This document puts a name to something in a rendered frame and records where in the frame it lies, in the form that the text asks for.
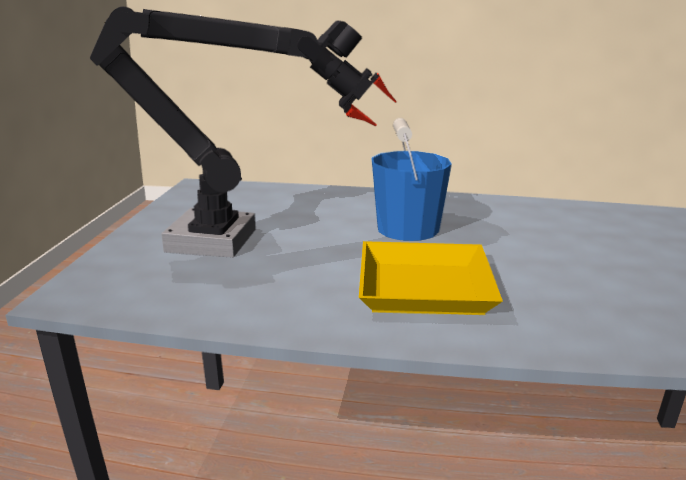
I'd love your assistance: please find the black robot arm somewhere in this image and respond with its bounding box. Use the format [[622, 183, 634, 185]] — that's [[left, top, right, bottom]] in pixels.
[[90, 6, 362, 235]]

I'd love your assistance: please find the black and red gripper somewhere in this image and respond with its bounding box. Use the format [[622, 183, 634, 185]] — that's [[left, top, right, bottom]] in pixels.
[[327, 61, 397, 126]]

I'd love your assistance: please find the yellow rectangular tray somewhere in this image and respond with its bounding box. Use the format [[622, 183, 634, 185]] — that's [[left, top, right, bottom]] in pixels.
[[359, 241, 503, 315]]

